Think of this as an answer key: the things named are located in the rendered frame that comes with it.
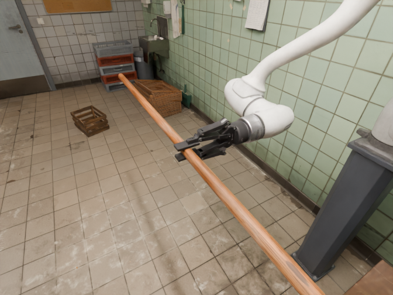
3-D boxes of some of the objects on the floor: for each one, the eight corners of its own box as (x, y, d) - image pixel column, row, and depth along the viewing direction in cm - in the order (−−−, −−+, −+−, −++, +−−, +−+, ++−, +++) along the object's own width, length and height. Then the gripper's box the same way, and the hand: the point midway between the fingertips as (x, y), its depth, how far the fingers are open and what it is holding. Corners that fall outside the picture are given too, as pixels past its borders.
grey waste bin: (157, 82, 432) (154, 53, 399) (139, 86, 418) (134, 55, 385) (151, 77, 459) (147, 48, 425) (133, 80, 444) (128, 51, 411)
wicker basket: (153, 122, 310) (151, 103, 293) (137, 107, 347) (134, 90, 330) (182, 112, 332) (181, 95, 316) (164, 99, 369) (163, 83, 353)
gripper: (252, 114, 64) (180, 136, 55) (245, 156, 74) (182, 181, 65) (237, 104, 69) (168, 123, 60) (232, 144, 79) (172, 166, 70)
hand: (186, 149), depth 64 cm, fingers closed on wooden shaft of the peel, 3 cm apart
